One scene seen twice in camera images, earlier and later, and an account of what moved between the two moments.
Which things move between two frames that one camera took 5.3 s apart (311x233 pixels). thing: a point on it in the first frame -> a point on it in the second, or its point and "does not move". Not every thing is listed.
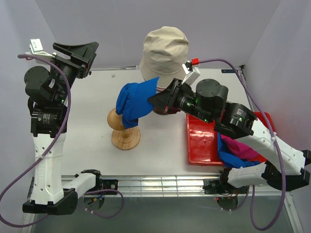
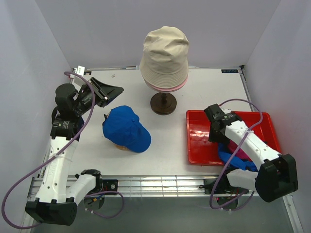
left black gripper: (83, 53) -> (108, 91)
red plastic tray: (202, 140) does not move
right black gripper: (166, 99) -> (213, 138)
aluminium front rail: (180, 186) does not move
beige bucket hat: (164, 55) does not move
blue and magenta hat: (234, 154) does not move
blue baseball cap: (132, 100) -> (122, 126)
